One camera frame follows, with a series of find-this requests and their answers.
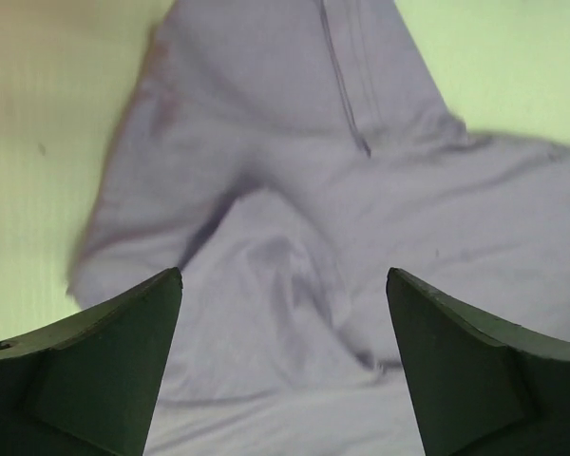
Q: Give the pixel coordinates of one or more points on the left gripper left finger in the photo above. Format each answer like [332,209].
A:
[88,384]

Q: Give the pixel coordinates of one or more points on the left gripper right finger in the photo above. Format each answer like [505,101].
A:
[479,384]

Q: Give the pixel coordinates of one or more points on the purple t shirt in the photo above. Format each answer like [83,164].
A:
[285,155]

